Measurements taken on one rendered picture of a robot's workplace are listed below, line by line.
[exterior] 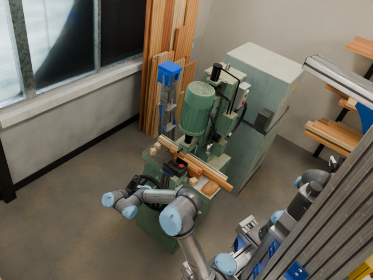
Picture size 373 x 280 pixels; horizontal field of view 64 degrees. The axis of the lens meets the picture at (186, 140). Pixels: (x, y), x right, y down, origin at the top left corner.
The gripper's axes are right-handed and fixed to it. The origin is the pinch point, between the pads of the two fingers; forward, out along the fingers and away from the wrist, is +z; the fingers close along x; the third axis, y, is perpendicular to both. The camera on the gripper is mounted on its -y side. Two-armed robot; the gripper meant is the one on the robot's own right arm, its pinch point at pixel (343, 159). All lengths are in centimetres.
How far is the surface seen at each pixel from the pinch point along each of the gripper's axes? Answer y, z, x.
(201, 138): 3, -41, -87
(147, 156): 19, -66, -115
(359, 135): 62, 161, 7
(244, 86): -34, -19, -72
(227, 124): -11, -32, -73
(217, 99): -29, -38, -81
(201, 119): -21, -53, -81
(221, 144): 6, -34, -74
